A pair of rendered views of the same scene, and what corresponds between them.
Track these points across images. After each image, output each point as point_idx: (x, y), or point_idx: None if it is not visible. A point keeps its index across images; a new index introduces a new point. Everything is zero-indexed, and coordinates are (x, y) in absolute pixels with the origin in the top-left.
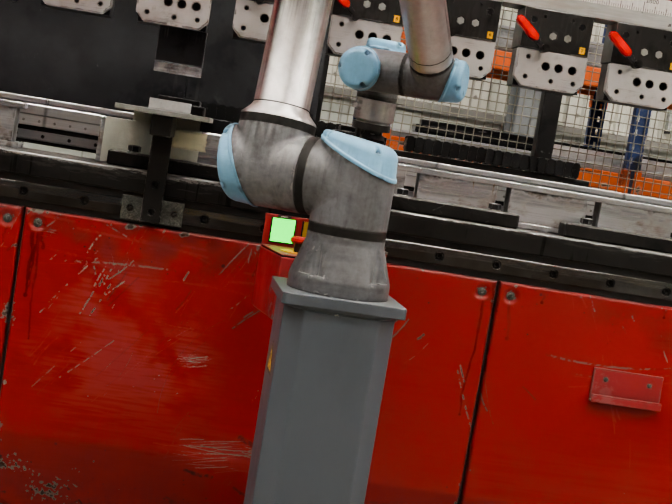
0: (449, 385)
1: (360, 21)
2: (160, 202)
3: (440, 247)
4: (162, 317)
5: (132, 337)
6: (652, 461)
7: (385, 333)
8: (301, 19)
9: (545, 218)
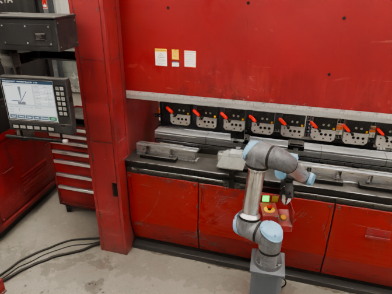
0: (320, 229)
1: (290, 127)
2: (233, 183)
3: (316, 194)
4: (237, 209)
5: (229, 213)
6: (386, 252)
7: (279, 279)
8: (252, 193)
9: (353, 179)
